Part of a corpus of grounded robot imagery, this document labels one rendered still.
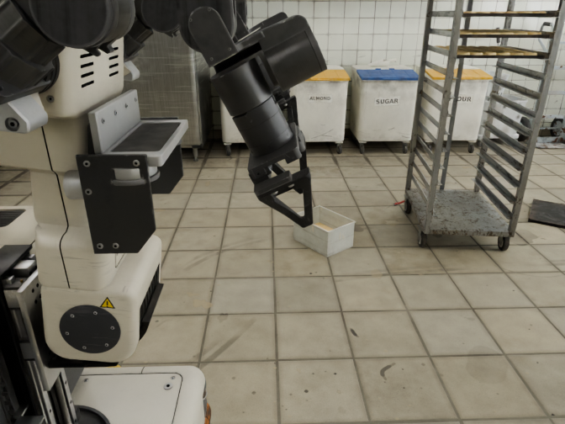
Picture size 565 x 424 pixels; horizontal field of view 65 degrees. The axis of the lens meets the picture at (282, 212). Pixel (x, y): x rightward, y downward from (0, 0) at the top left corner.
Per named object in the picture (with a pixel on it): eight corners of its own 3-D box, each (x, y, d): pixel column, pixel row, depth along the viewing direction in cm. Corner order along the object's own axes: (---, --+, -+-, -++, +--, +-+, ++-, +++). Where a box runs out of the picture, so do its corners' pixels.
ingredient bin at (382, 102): (356, 156, 424) (362, 71, 393) (346, 139, 483) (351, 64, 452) (413, 155, 425) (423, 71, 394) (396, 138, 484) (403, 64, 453)
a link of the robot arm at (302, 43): (192, 15, 53) (181, 17, 45) (280, -34, 51) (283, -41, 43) (241, 106, 58) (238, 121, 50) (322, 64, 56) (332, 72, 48)
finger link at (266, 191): (329, 197, 59) (298, 136, 55) (335, 224, 53) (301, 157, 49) (283, 217, 61) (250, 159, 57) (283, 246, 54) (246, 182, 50)
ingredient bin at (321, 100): (289, 156, 422) (289, 72, 391) (285, 139, 480) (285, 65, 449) (345, 156, 424) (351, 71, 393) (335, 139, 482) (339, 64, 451)
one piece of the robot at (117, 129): (66, 257, 69) (34, 117, 60) (118, 192, 94) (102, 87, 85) (170, 255, 69) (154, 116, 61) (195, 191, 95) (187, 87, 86)
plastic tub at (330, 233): (354, 246, 259) (356, 221, 252) (326, 258, 246) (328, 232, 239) (319, 228, 280) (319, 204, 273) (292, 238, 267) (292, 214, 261)
